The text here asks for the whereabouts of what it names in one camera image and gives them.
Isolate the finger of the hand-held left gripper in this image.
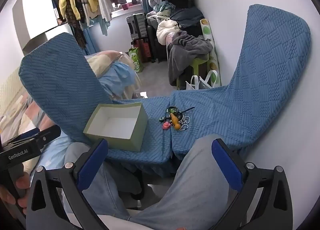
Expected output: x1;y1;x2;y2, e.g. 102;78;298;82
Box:
4;128;41;147
37;125;62;146

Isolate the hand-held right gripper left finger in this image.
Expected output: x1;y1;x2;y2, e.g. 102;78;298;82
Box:
26;138;108;230

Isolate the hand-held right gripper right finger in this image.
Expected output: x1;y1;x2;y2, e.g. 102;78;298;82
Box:
211;138;294;230

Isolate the green cardboard box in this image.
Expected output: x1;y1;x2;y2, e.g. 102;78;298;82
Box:
83;102;148;153

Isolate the silver bead chain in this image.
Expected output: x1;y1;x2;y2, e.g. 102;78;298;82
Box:
179;114;192;131

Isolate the person's left hand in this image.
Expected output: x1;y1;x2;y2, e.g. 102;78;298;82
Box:
0;170;32;217

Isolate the patchwork bed sheet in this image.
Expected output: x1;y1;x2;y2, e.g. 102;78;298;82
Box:
0;66;53;171

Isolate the person's left leg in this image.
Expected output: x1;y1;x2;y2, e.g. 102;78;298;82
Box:
61;143;145;220

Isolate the person's leg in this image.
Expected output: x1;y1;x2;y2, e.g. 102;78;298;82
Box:
61;143;145;220
129;134;240;230

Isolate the person's right leg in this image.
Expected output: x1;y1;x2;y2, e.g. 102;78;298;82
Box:
129;134;240;230

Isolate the blue covered chair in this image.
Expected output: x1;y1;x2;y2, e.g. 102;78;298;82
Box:
19;33;174;178

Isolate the white tote bag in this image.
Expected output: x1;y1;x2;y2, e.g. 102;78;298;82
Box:
185;70;218;91

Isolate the light blue blanket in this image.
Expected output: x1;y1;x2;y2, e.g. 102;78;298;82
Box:
99;63;140;101

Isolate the cream quilt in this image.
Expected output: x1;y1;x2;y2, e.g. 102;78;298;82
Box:
85;50;137;78

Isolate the low white cabinet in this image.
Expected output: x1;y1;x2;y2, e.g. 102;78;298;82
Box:
22;25;75;56

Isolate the blue curtain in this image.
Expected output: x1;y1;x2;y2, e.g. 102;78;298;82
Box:
81;27;97;56

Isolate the blue textured cloth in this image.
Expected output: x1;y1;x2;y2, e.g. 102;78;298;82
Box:
171;4;312;159

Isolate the green plastic stool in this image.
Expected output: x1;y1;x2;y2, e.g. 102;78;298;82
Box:
176;55;211;90

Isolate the green shopping bag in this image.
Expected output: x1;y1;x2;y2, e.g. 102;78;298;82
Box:
129;47;145;73

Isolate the tall white cabinet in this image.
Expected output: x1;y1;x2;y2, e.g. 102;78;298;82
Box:
12;0;59;41

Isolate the grey blanket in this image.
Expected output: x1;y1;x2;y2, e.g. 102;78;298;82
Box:
167;32;213;86

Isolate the red suitcase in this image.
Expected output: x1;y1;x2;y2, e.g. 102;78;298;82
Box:
135;39;153;64

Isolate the fruit print mat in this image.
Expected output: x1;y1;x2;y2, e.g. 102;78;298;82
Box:
199;18;222;87

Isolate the black suitcase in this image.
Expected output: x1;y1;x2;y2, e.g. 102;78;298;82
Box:
146;24;168;64

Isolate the grey hard suitcase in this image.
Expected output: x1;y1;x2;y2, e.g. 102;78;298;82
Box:
126;14;148;41

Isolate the white fluffy coat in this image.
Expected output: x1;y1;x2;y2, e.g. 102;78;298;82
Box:
156;19;181;46

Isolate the pile of clothes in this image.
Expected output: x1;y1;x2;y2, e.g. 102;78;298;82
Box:
146;0;213;46

